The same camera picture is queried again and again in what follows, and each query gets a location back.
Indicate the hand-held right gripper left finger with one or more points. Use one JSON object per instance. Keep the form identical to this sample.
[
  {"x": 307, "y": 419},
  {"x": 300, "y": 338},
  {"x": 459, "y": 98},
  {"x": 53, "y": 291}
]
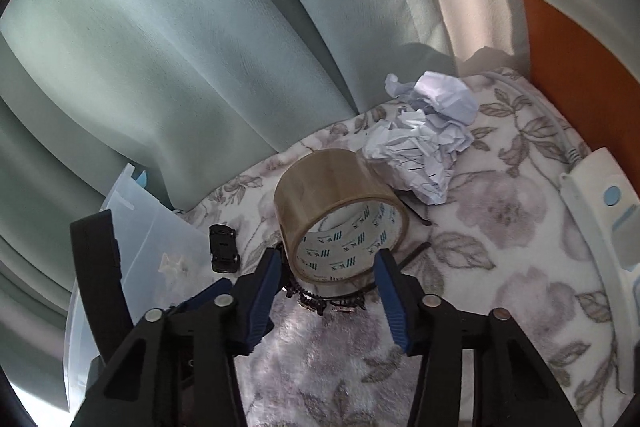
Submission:
[{"x": 265, "y": 294}]

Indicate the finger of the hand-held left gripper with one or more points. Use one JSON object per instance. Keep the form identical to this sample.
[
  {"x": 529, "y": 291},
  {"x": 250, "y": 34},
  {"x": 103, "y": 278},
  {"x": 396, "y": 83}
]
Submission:
[
  {"x": 202, "y": 298},
  {"x": 97, "y": 272}
]

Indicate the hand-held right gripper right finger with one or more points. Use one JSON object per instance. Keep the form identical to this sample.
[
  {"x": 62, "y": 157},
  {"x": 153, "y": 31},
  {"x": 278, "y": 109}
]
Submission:
[{"x": 395, "y": 307}]

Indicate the clear plastic storage container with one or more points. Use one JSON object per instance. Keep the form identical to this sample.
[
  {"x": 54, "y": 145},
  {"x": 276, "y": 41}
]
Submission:
[{"x": 150, "y": 227}]

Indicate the brown packing tape roll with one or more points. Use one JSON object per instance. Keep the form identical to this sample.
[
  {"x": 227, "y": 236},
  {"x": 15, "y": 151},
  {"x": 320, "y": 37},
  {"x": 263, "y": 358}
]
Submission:
[{"x": 325, "y": 182}]

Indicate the black toy car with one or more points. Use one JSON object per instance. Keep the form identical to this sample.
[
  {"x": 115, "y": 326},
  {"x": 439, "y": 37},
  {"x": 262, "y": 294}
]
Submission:
[{"x": 223, "y": 249}]

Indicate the floral blanket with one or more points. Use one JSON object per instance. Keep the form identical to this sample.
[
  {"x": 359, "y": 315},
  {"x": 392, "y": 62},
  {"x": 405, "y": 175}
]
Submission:
[{"x": 475, "y": 257}]

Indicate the crumpled white paper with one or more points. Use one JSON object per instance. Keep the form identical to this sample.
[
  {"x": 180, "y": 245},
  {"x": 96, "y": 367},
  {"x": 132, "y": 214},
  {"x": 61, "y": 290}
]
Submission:
[{"x": 425, "y": 132}]

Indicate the white power strip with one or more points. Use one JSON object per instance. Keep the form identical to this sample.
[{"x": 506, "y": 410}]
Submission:
[{"x": 595, "y": 232}]

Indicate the green curtain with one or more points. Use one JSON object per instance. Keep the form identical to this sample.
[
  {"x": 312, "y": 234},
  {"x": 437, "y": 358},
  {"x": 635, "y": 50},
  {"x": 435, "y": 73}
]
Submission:
[{"x": 175, "y": 57}]

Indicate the wooden furniture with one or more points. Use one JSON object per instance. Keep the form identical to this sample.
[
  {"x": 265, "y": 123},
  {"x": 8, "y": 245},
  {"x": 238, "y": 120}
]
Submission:
[{"x": 585, "y": 72}]

